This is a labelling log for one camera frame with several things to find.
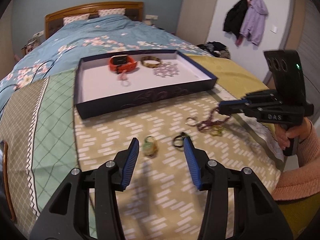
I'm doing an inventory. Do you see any gold green ring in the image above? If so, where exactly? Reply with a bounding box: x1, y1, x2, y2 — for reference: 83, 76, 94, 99
209, 125, 226, 138

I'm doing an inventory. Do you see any dark red bead bracelet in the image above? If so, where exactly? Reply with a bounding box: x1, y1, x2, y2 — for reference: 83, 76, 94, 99
196, 106, 232, 133

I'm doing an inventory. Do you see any black hair tie green charm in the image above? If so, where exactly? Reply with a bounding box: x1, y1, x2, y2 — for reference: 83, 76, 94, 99
172, 132, 190, 150

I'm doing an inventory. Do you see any green gold pendant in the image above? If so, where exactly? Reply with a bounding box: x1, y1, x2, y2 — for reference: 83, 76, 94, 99
142, 136, 158, 158

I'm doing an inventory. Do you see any silver ring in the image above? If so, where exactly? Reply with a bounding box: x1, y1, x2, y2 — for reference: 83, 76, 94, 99
185, 115, 200, 127

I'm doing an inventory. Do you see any clear crystal bead bracelet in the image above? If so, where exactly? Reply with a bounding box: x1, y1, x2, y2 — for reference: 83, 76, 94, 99
152, 62, 181, 78

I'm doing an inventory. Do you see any pink hair tie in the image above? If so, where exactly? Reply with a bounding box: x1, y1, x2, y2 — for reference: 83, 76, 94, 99
118, 70, 131, 87

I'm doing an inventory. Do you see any tortoiseshell bangle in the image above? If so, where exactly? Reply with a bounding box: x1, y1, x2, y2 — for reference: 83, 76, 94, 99
140, 56, 162, 68

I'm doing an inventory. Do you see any orange smart watch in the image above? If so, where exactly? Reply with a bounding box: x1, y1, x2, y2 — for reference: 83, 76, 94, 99
108, 55, 137, 74

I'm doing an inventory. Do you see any right forearm pink sleeve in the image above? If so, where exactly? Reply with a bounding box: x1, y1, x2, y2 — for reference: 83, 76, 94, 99
272, 125, 319, 201

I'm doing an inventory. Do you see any right hand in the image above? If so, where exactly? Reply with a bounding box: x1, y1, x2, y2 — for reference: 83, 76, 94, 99
274, 117, 312, 150

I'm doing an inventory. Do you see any patchwork patterned table cloth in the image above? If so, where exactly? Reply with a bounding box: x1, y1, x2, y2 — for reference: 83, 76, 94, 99
1, 56, 284, 239

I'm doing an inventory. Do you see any pile of dark clothes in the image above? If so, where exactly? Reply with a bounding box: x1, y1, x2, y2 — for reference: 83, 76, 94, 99
197, 41, 231, 59

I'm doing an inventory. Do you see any dark blue tray box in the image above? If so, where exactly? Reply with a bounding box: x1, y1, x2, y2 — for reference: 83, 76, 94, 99
74, 49, 217, 119

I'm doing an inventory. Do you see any purple jacket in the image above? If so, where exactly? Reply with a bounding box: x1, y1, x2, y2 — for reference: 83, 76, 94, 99
236, 0, 268, 47

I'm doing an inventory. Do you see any black jacket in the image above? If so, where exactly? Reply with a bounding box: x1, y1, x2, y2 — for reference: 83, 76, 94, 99
223, 0, 248, 38

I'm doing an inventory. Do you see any blue floral duvet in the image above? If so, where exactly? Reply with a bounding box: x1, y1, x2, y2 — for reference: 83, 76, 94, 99
1, 15, 208, 106

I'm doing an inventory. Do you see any wooden headboard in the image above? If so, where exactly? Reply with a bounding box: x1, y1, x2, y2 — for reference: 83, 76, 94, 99
44, 1, 144, 39

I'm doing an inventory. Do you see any right patterned pillow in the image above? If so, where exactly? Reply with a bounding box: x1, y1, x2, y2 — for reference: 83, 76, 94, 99
98, 8, 126, 17

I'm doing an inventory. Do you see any patterned pillow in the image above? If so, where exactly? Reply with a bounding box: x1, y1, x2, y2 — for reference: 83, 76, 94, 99
98, 8, 126, 17
63, 14, 90, 25

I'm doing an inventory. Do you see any nightstand clutter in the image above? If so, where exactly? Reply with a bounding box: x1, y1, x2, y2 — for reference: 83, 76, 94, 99
22, 30, 44, 56

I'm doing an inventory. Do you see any left patterned pillow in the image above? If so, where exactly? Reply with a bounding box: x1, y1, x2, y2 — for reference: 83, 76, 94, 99
63, 14, 90, 25

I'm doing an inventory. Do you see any white light switch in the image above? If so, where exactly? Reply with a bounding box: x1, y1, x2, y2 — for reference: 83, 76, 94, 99
271, 25, 278, 34

